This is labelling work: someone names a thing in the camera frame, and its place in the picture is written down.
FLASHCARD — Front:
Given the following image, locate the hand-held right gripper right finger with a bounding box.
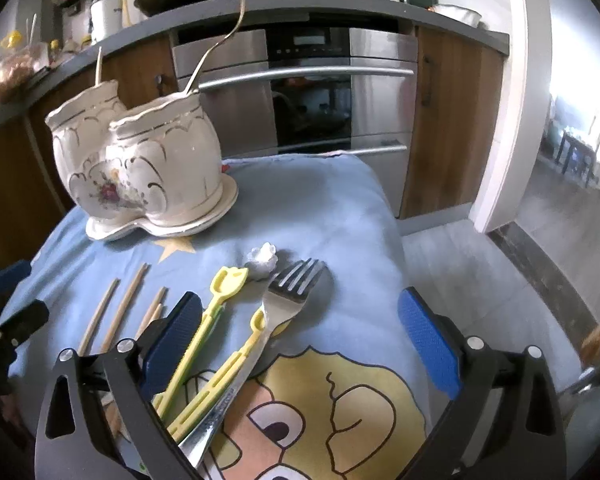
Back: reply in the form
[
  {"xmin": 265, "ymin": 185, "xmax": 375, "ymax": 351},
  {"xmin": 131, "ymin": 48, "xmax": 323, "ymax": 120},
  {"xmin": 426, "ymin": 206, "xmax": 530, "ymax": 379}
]
[{"xmin": 396, "ymin": 286, "xmax": 567, "ymax": 480}]

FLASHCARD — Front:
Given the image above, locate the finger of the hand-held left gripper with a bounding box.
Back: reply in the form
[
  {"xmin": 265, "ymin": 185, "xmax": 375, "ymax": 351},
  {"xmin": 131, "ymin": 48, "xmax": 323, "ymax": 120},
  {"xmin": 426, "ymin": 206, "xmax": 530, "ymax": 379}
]
[
  {"xmin": 0, "ymin": 299, "xmax": 50, "ymax": 348},
  {"xmin": 0, "ymin": 260, "xmax": 32, "ymax": 311}
]

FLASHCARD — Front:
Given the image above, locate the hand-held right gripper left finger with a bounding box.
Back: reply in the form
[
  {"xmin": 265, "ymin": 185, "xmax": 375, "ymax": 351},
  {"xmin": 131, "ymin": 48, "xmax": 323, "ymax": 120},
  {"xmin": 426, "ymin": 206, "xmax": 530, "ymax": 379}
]
[{"xmin": 34, "ymin": 290, "xmax": 206, "ymax": 480}]

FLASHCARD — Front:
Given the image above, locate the yellow plastic fork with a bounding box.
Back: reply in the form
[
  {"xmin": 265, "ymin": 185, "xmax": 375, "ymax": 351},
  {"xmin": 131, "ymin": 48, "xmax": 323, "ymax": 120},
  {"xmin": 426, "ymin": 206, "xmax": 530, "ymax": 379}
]
[
  {"xmin": 152, "ymin": 266, "xmax": 249, "ymax": 421},
  {"xmin": 166, "ymin": 307, "xmax": 291, "ymax": 446}
]

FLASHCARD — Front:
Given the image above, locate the silver metal fork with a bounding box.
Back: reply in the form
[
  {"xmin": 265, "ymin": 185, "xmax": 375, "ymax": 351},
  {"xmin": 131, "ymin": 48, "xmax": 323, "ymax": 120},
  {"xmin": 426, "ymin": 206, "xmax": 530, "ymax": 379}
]
[{"xmin": 180, "ymin": 258, "xmax": 327, "ymax": 468}]

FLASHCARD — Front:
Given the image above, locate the white ceramic double utensil holder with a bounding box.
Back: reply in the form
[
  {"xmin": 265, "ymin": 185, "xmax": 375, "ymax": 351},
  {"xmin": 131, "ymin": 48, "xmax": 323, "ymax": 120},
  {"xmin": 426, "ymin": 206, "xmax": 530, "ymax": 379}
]
[{"xmin": 45, "ymin": 80, "xmax": 239, "ymax": 242}]

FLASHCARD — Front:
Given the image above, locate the blue cartoon printed cloth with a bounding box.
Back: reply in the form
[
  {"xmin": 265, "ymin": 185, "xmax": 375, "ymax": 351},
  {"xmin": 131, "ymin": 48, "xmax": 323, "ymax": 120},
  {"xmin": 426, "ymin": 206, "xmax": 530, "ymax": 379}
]
[{"xmin": 7, "ymin": 152, "xmax": 431, "ymax": 480}]

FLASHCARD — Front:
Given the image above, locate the clear plastic food container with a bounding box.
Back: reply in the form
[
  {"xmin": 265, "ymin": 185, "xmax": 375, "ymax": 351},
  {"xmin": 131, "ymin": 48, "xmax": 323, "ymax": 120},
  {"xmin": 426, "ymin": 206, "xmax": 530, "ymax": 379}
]
[{"xmin": 0, "ymin": 42, "xmax": 51, "ymax": 104}]

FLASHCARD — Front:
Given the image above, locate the dark small table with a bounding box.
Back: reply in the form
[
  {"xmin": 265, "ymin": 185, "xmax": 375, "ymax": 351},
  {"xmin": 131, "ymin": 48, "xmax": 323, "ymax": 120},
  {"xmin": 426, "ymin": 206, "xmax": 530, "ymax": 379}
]
[{"xmin": 554, "ymin": 127, "xmax": 599, "ymax": 182}]

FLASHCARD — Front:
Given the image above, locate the stainless steel built-in oven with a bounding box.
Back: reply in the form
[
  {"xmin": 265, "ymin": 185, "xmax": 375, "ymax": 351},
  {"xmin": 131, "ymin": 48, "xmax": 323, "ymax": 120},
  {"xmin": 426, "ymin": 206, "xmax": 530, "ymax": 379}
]
[{"xmin": 170, "ymin": 12, "xmax": 420, "ymax": 218}]

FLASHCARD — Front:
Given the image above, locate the white tumbler with black lid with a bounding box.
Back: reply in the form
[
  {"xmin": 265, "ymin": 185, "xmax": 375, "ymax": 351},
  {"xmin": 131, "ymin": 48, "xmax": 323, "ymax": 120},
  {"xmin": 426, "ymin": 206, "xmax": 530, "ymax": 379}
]
[{"xmin": 90, "ymin": 0, "xmax": 126, "ymax": 43}]

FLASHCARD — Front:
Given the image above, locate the bent metal fork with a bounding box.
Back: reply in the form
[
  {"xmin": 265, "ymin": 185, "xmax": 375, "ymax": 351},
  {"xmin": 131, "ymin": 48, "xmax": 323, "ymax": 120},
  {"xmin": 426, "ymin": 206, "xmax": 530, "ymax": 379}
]
[{"xmin": 182, "ymin": 0, "xmax": 247, "ymax": 96}]

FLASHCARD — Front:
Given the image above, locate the white bowl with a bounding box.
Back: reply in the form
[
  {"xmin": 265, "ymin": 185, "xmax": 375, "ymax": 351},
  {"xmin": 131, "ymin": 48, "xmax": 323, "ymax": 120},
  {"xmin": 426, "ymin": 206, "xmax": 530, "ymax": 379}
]
[{"xmin": 432, "ymin": 4, "xmax": 482, "ymax": 29}]

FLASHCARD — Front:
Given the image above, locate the grey kitchen countertop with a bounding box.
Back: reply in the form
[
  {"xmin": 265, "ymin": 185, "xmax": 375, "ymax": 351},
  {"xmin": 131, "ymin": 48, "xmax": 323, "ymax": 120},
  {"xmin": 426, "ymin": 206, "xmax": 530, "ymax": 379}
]
[{"xmin": 0, "ymin": 0, "xmax": 510, "ymax": 136}]

